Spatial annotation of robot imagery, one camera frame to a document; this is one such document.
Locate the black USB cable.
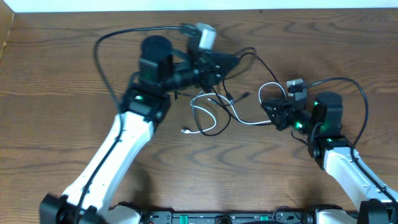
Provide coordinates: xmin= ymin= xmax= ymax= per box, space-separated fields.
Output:
xmin=174 ymin=46 xmax=289 ymax=137

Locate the white USB cable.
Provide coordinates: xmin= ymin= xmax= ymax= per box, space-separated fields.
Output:
xmin=181 ymin=82 xmax=287 ymax=134

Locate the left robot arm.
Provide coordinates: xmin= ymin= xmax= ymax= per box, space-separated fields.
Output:
xmin=39 ymin=35 xmax=238 ymax=223

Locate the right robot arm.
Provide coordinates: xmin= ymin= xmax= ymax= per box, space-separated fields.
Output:
xmin=261 ymin=91 xmax=397 ymax=223

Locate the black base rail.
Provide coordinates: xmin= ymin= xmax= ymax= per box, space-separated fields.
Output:
xmin=108 ymin=202 xmax=315 ymax=224

